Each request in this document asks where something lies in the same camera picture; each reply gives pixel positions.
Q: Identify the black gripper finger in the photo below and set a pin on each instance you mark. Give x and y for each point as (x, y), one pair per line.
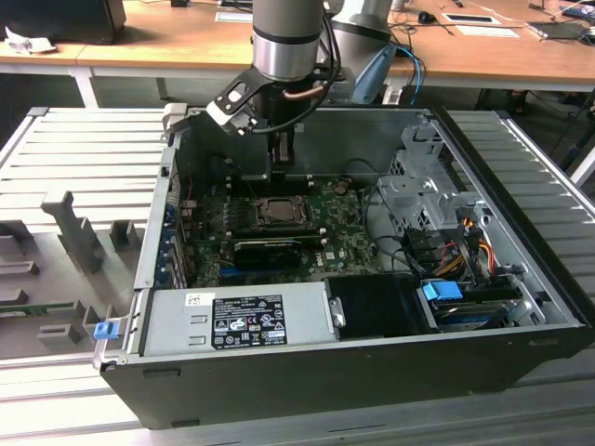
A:
(284, 148)

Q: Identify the black RAM slot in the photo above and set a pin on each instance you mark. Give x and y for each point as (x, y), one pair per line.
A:
(241, 182)
(241, 190)
(279, 238)
(279, 231)

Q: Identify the CPU socket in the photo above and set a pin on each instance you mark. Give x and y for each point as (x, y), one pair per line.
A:
(260, 222)

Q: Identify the dark grey fan shroud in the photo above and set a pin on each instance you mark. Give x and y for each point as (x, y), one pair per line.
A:
(255, 162)

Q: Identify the round coin battery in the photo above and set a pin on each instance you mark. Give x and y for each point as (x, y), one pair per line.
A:
(341, 188)

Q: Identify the pale blue teach pendant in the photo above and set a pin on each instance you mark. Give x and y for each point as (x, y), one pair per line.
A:
(372, 74)

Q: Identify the green motherboard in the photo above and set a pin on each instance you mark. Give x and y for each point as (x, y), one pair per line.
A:
(344, 232)

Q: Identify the black graphics card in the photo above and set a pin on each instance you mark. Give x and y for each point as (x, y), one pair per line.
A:
(267, 255)

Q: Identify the wooden desk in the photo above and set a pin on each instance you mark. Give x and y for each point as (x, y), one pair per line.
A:
(186, 42)

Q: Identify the silver metal drive cage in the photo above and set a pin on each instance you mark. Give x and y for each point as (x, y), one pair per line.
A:
(413, 190)

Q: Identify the grey power supply unit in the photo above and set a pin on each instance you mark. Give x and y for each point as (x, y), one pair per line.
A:
(172, 320)

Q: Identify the hard disk in blue carrier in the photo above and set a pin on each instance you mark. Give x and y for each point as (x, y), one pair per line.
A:
(441, 293)

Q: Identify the grey parts rack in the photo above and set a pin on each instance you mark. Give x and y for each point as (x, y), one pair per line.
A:
(74, 232)

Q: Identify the black box on desk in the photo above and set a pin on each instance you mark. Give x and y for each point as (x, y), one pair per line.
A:
(60, 18)

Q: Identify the black open PC case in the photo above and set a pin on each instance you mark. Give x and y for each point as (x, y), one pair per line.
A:
(279, 395)

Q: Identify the blue case latch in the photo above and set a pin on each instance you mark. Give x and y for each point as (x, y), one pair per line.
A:
(105, 331)

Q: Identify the crumpled white paper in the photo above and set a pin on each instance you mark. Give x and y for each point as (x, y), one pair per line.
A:
(25, 44)

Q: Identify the dark notebook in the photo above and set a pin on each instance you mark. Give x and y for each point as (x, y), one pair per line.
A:
(558, 30)

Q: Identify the green RAM stick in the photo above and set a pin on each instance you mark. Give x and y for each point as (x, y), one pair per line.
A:
(37, 307)

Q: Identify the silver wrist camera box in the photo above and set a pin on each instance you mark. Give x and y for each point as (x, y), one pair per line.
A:
(224, 114)

